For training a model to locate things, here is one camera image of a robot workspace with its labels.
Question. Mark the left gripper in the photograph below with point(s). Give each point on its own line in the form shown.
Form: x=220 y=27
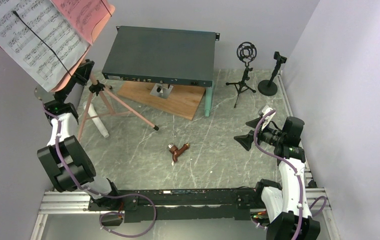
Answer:
x=82 y=74

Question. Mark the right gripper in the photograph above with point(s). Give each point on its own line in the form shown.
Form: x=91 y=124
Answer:
x=246 y=140

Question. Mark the white microphone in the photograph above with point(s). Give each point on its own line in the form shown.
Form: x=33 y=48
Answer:
x=97 y=121

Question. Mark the black round-base mic stand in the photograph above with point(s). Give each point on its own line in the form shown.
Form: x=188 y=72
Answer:
x=268 y=87

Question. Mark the green microphone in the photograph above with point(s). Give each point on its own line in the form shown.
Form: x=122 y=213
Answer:
x=208 y=99

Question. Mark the pink sheet music page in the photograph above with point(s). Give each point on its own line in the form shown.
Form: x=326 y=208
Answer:
x=87 y=17

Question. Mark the black tripod mic stand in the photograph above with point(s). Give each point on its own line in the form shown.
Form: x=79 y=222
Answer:
x=246 y=52

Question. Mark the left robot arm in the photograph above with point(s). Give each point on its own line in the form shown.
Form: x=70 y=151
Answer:
x=64 y=160

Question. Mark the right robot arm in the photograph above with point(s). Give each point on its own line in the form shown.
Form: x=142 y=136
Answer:
x=286 y=204

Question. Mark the white sheet music page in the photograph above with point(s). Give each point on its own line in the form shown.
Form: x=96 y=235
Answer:
x=40 y=40

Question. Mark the dark rack audio unit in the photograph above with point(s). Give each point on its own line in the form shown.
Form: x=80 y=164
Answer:
x=162 y=56

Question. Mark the wooden board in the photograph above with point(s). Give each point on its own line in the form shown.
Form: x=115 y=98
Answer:
x=182 y=101

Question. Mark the brown plastic faucet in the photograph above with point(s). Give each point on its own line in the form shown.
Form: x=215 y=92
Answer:
x=176 y=152

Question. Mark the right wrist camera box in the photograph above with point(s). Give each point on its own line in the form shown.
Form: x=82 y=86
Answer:
x=267 y=113

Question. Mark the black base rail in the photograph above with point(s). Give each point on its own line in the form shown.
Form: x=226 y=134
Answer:
x=183 y=204

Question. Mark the metal bracket under unit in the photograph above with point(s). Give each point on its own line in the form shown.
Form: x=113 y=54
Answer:
x=161 y=90

